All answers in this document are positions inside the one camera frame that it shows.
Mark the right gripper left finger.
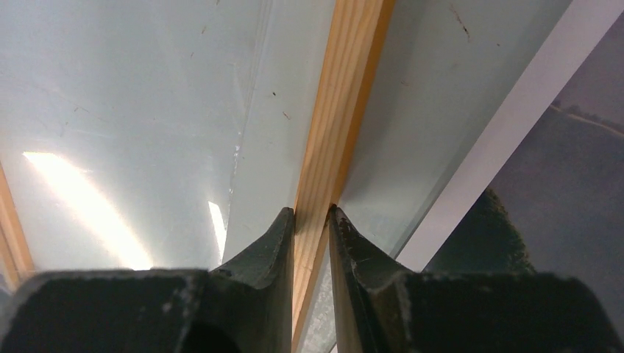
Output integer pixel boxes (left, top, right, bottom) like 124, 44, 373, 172
1, 207, 295, 352

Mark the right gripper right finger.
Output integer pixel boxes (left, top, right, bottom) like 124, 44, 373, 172
327, 206, 623, 352

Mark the clear acrylic sheet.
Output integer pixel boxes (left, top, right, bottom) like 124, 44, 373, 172
0, 0, 342, 353

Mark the landscape photo print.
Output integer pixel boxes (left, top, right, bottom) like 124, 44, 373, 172
397, 1, 623, 332

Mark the orange wooden picture frame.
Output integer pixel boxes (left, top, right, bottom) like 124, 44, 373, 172
0, 0, 397, 353

